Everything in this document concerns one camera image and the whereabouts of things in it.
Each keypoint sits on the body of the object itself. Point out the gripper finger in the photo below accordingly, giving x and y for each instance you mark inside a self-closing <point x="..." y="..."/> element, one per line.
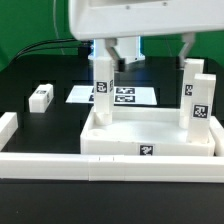
<point x="188" y="40"/>
<point x="119" y="63"/>

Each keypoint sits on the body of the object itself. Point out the fiducial marker sheet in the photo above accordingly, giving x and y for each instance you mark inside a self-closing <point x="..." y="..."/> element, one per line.
<point x="122" y="95"/>

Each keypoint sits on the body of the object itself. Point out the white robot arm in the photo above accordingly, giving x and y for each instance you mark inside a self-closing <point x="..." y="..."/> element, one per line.
<point x="110" y="20"/>

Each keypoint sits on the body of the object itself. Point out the white desk tabletop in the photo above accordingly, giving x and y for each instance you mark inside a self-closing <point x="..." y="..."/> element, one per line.
<point x="142" y="132"/>

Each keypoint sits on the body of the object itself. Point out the white U-shaped obstacle fence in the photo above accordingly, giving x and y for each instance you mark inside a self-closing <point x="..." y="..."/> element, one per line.
<point x="103" y="168"/>

